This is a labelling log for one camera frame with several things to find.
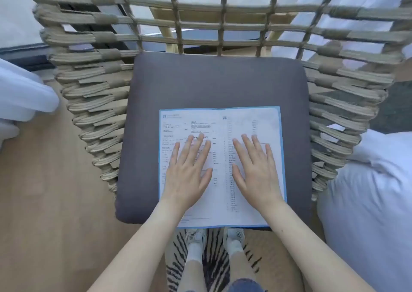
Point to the grey seat cushion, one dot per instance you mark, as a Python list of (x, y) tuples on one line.
[(212, 82)]

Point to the person's white sock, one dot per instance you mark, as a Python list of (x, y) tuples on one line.
[(235, 247), (194, 253)]

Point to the woven rattan chair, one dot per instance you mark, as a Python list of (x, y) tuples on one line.
[(96, 60)]

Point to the person's left forearm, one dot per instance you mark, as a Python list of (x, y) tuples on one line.
[(135, 253)]

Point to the white bed duvet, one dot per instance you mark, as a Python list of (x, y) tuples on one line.
[(370, 205)]

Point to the person's right little finger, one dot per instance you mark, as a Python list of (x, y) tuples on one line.
[(269, 158)]

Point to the person's left white shoe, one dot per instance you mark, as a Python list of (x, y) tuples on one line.
[(195, 235)]

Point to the person's left leg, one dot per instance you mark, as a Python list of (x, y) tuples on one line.
[(191, 277)]

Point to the blue-bordered printed paper sheet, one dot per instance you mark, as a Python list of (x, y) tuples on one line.
[(222, 205)]

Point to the person's right white shoe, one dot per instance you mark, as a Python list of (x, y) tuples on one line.
[(235, 234)]

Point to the person's left white sock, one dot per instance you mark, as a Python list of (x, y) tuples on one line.
[(194, 253)]

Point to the person's left thumb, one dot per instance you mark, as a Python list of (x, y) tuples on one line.
[(207, 176)]

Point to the person's white shoe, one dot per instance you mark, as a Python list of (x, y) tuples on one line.
[(195, 235), (235, 234)]

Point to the person's leg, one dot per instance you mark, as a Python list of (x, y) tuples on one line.
[(191, 277), (239, 267)]

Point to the person's left hand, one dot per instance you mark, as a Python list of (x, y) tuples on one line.
[(185, 179)]

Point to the person's right middle finger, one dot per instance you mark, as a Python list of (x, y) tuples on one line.
[(249, 149)]

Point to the person's right forearm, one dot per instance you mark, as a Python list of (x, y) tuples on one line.
[(309, 253)]

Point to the black striped beige rug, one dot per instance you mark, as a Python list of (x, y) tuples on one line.
[(215, 262)]

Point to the person's right leg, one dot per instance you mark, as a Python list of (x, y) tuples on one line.
[(239, 267)]

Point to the person's right hand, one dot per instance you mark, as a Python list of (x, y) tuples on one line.
[(259, 179)]

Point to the person's left little finger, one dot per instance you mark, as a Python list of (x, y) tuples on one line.
[(175, 156)]

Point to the person's left middle finger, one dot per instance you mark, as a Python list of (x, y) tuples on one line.
[(197, 148)]

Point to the blue denim shorts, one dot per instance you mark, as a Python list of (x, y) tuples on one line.
[(246, 285)]

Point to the person's right white sock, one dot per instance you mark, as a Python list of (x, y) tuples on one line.
[(235, 247)]

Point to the person's right thumb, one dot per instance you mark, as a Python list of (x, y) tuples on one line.
[(237, 176)]

